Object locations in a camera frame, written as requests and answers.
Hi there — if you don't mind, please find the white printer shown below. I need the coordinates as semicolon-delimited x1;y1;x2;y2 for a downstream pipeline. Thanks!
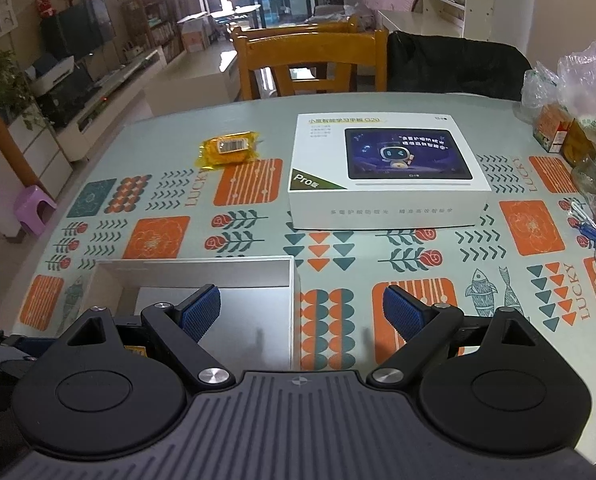
24;53;74;96

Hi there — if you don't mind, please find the white coffee table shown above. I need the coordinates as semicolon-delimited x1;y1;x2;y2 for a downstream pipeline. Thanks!
144;44;240;117

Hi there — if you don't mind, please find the wooden chair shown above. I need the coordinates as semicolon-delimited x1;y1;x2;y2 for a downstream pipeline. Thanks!
234;29;388;101
231;15;357;40

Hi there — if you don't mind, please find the clear plastic snack bag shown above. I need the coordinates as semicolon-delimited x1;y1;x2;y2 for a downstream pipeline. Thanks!
520;39;596;162

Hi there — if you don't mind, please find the white tablet product box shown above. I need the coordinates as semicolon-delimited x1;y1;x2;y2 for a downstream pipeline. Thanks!
288;112;492;231

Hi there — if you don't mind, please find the black jacket on chair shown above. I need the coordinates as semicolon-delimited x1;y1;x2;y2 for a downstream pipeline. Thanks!
387;30;531;102

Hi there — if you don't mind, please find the yellow snack packet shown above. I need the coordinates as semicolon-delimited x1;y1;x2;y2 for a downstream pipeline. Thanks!
197;131;259;170

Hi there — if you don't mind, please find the black flat television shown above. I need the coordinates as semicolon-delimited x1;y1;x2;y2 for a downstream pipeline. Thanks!
40;0;114;61

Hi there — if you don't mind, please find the orange snack carton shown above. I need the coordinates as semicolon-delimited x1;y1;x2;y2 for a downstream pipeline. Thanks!
533;103;572;154

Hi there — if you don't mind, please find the rear wooden chair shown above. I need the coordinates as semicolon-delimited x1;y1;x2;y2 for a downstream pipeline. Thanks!
231;15;357;40

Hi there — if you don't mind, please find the patterned table mat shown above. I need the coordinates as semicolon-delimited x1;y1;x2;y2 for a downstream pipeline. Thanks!
18;154;596;375

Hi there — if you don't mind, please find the front wooden chair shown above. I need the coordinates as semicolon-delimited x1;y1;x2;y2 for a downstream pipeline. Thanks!
234;29;388;101

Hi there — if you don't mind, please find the open white cardboard box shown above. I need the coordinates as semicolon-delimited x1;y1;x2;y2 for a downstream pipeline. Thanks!
80;256;300;376

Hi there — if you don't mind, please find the white tv cabinet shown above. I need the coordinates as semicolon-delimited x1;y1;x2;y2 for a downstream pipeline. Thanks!
56;47;167;162

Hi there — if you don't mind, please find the purple plastic stool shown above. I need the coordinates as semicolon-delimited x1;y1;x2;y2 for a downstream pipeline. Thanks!
13;184;57;236

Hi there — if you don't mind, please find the green potted plant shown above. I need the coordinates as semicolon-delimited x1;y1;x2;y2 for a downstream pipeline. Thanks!
0;50;46;130

